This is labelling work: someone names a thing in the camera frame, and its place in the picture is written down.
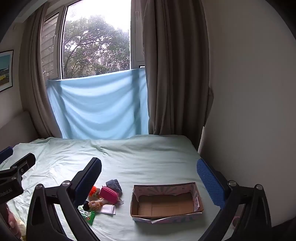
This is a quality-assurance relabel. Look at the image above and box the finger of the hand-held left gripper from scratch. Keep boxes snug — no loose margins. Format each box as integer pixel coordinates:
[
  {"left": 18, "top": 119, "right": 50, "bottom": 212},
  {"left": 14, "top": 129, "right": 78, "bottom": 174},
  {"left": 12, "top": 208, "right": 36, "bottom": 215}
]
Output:
[
  {"left": 0, "top": 146, "right": 14, "bottom": 163},
  {"left": 0, "top": 153, "right": 36, "bottom": 184}
]

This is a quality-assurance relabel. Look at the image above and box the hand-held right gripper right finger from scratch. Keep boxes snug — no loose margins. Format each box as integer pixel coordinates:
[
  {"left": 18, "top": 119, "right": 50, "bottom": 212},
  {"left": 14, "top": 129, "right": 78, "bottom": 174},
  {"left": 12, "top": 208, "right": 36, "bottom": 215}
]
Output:
[{"left": 196, "top": 159, "right": 272, "bottom": 241}]

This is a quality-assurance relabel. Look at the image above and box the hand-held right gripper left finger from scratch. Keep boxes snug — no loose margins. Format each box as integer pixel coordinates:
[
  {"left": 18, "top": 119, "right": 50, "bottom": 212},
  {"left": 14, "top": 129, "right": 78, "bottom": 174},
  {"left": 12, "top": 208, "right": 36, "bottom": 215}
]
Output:
[{"left": 26, "top": 158, "right": 102, "bottom": 241}]

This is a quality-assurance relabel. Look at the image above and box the green wet wipes packet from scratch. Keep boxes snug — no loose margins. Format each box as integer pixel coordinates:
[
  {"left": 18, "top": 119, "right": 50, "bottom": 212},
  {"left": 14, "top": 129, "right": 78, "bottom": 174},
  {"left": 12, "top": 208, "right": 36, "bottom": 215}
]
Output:
[{"left": 78, "top": 205, "right": 96, "bottom": 226}]

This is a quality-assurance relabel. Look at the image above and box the cardboard box with pink outside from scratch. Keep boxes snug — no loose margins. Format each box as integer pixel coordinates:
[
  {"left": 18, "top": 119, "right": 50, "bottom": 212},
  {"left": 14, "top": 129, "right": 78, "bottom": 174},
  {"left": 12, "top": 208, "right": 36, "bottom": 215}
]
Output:
[{"left": 130, "top": 182, "right": 204, "bottom": 224}]

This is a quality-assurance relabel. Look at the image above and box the person's left hand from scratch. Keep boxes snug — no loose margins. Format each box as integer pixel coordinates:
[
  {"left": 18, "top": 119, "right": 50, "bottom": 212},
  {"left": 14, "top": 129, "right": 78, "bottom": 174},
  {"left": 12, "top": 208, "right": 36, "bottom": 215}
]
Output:
[{"left": 6, "top": 203, "right": 22, "bottom": 239}]

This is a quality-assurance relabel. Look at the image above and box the grey sock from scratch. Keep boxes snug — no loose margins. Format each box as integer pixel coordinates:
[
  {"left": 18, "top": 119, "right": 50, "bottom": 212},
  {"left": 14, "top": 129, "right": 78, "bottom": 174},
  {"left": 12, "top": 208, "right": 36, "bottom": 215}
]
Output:
[{"left": 106, "top": 179, "right": 122, "bottom": 194}]

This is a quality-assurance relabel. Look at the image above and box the pink zip pouch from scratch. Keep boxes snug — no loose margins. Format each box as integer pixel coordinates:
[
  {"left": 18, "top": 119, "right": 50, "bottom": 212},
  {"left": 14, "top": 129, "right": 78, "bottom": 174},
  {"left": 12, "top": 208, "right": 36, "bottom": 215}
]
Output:
[{"left": 100, "top": 186, "right": 121, "bottom": 205}]

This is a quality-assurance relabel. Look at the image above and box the brown plush toy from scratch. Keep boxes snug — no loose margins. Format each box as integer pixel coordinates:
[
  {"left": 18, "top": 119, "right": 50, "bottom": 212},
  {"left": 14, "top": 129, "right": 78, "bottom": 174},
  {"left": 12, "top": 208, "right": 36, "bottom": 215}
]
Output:
[{"left": 88, "top": 198, "right": 109, "bottom": 211}]

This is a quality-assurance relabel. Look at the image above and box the white paper packet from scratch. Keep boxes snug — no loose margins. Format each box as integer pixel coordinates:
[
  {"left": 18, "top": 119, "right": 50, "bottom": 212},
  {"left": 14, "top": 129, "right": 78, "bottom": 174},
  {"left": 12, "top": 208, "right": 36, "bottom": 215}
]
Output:
[{"left": 98, "top": 204, "right": 116, "bottom": 215}]

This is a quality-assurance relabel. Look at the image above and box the cream cloth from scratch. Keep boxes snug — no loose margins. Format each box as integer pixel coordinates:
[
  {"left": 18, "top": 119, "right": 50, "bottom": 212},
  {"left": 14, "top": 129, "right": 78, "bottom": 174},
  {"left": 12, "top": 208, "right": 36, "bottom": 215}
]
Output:
[{"left": 17, "top": 219, "right": 26, "bottom": 235}]

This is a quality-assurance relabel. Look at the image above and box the light green bed sheet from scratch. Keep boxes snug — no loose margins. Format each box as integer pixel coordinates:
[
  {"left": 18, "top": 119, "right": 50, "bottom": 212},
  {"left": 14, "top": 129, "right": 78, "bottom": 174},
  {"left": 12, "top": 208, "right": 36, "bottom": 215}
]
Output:
[{"left": 0, "top": 134, "right": 232, "bottom": 241}]

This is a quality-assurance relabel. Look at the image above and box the light blue hanging cloth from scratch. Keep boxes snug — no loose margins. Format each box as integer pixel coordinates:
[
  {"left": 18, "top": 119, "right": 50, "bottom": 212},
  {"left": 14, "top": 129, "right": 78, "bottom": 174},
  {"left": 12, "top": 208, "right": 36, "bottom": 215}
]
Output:
[{"left": 47, "top": 68, "right": 149, "bottom": 141}]

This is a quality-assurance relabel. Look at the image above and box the brown curtain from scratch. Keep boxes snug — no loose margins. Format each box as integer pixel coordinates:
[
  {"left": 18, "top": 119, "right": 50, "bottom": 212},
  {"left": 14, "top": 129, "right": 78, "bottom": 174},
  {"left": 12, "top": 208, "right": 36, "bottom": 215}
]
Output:
[
  {"left": 20, "top": 0, "right": 63, "bottom": 139},
  {"left": 142, "top": 0, "right": 214, "bottom": 152}
]

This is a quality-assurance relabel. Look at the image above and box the window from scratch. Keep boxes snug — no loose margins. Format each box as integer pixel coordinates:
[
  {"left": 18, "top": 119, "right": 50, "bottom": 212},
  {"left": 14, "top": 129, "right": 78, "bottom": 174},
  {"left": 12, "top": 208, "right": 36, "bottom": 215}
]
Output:
[{"left": 40, "top": 0, "right": 146, "bottom": 80}]

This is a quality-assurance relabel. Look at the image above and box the framed wall poster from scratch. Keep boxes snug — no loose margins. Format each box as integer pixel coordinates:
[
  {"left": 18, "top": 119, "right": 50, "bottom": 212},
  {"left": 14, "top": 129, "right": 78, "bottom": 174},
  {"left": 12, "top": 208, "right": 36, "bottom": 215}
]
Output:
[{"left": 0, "top": 50, "right": 14, "bottom": 93}]

